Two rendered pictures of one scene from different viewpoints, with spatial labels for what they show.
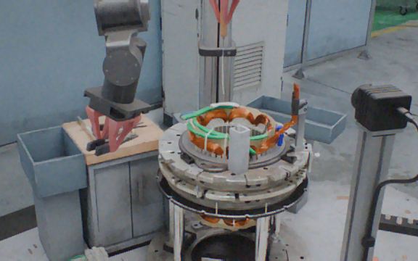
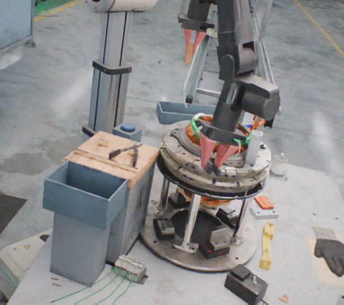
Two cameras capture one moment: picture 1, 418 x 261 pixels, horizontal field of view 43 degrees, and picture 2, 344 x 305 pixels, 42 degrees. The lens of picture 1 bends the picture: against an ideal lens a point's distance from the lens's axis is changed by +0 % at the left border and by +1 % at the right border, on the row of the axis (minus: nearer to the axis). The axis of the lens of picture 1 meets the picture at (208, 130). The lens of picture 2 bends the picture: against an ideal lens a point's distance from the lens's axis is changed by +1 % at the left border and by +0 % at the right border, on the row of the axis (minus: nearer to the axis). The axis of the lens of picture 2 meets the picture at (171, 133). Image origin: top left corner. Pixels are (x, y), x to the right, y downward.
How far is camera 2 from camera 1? 0.93 m
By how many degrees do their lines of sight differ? 42
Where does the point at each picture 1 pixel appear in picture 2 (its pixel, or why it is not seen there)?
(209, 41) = (114, 62)
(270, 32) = not seen: outside the picture
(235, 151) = (256, 148)
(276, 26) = not seen: outside the picture
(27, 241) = (42, 278)
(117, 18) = (246, 68)
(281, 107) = (174, 108)
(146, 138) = (146, 153)
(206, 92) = (110, 104)
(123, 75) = (271, 112)
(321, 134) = not seen: hidden behind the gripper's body
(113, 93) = (232, 125)
